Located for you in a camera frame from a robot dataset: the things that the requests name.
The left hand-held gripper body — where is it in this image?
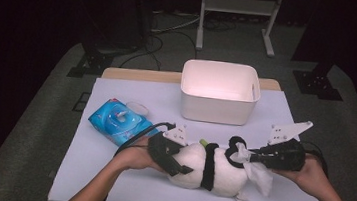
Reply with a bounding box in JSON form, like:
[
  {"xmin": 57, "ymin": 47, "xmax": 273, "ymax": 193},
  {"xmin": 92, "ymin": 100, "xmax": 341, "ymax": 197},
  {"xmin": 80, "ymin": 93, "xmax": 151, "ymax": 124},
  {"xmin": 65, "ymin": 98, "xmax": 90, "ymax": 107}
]
[{"xmin": 144, "ymin": 121, "xmax": 189, "ymax": 178}]

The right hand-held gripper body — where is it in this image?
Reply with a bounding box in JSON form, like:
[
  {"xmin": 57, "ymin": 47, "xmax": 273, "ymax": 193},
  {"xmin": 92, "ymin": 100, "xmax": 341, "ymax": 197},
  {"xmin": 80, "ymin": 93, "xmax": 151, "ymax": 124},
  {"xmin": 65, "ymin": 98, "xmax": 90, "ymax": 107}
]
[{"xmin": 259, "ymin": 116, "xmax": 314, "ymax": 173}]

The panda plush toy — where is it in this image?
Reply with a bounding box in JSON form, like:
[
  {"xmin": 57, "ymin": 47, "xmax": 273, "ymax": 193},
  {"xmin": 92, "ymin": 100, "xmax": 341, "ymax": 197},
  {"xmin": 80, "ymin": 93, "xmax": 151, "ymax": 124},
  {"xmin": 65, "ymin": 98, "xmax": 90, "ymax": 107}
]
[{"xmin": 166, "ymin": 128, "xmax": 257, "ymax": 201}]

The blue wet wipes packet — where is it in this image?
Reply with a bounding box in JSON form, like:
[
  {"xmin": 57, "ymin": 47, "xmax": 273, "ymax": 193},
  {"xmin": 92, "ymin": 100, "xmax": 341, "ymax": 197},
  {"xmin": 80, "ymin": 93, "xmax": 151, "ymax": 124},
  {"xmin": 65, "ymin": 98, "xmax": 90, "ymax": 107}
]
[{"xmin": 85, "ymin": 95, "xmax": 164, "ymax": 152}]

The white plastic bin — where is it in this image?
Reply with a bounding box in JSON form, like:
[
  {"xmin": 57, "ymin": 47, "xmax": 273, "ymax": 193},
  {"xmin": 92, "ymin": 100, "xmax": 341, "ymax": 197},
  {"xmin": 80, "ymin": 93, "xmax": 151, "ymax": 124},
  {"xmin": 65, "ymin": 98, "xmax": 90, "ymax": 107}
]
[{"xmin": 176, "ymin": 58, "xmax": 264, "ymax": 129}]

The person's left hand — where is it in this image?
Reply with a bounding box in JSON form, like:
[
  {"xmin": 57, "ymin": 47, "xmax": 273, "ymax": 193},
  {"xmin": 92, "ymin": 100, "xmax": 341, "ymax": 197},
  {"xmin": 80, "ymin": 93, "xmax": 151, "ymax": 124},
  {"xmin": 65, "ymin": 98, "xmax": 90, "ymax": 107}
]
[{"xmin": 112, "ymin": 133, "xmax": 176, "ymax": 175}]

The person's right hand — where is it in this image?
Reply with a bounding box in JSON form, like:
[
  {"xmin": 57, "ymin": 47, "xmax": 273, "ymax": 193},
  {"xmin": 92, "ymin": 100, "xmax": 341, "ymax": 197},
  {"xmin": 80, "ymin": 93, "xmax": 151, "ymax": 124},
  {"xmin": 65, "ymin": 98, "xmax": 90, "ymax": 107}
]
[{"xmin": 270, "ymin": 150, "xmax": 333, "ymax": 201}]

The pale table cover sheet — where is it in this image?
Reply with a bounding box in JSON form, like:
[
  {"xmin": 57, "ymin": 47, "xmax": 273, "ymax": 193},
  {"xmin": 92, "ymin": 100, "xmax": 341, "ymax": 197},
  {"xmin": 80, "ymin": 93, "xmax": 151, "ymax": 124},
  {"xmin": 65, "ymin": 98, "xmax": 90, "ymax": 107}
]
[{"xmin": 47, "ymin": 67, "xmax": 336, "ymax": 201}]

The wooden table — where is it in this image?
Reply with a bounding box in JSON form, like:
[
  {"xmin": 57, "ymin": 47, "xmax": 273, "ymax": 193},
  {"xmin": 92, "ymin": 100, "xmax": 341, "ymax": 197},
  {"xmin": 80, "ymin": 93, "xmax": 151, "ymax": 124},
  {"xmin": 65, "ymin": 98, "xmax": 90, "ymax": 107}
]
[{"xmin": 100, "ymin": 60, "xmax": 283, "ymax": 98}]

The black stand with base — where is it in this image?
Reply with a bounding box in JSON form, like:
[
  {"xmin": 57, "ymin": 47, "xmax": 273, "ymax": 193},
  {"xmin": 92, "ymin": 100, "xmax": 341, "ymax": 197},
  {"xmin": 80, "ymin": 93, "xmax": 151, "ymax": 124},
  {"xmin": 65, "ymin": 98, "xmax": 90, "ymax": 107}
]
[
  {"xmin": 66, "ymin": 0, "xmax": 155, "ymax": 86},
  {"xmin": 290, "ymin": 58, "xmax": 347, "ymax": 103}
]

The dark floor socket cover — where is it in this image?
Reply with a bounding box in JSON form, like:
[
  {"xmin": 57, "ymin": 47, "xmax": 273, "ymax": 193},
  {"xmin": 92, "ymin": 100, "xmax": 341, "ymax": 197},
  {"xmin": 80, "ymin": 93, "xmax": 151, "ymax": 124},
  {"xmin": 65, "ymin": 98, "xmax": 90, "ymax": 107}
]
[{"xmin": 72, "ymin": 91, "xmax": 92, "ymax": 114}]

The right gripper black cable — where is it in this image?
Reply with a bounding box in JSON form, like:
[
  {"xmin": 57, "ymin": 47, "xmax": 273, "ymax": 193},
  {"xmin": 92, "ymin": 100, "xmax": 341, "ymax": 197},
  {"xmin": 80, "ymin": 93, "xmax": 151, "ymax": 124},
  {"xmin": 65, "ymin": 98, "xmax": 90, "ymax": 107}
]
[{"xmin": 296, "ymin": 140, "xmax": 346, "ymax": 201}]

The black floor cable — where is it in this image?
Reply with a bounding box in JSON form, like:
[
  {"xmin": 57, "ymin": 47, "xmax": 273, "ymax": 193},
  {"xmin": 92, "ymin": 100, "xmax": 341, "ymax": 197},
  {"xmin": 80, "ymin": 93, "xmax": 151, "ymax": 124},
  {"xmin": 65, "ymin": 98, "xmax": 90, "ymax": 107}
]
[{"xmin": 119, "ymin": 25, "xmax": 202, "ymax": 77}]

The white floor cable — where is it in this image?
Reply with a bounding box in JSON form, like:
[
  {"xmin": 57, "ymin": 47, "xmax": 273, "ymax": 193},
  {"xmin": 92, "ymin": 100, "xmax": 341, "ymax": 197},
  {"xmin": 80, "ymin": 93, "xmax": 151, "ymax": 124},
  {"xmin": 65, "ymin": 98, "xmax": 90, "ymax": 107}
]
[{"xmin": 149, "ymin": 8, "xmax": 204, "ymax": 39}]

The white metal stand frame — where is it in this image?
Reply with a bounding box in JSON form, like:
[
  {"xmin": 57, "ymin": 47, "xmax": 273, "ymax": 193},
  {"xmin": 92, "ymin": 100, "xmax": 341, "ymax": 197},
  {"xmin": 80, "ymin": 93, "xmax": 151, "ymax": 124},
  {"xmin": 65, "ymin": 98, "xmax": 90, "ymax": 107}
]
[{"xmin": 195, "ymin": 0, "xmax": 286, "ymax": 60}]

